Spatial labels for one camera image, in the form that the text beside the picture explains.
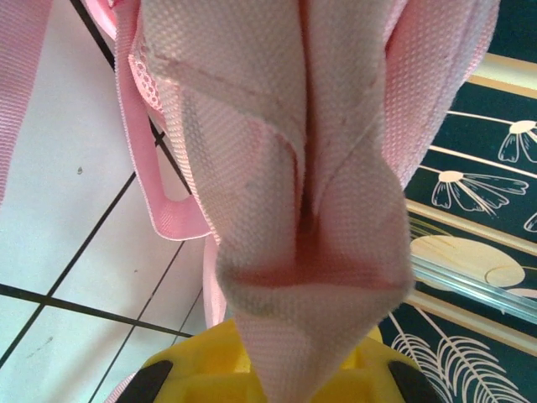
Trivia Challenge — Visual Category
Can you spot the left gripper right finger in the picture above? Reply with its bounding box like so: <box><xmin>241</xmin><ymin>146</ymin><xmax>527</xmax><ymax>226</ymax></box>
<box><xmin>335</xmin><ymin>327</ymin><xmax>440</xmax><ymax>403</ymax></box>

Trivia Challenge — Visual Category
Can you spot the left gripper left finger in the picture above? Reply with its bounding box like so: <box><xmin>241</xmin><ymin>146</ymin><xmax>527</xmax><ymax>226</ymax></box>
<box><xmin>111</xmin><ymin>318</ymin><xmax>265</xmax><ymax>403</ymax></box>

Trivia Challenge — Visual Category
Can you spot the pink backpack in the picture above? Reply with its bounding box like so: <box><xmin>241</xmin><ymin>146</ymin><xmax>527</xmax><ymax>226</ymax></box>
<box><xmin>0</xmin><ymin>0</ymin><xmax>500</xmax><ymax>403</ymax></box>

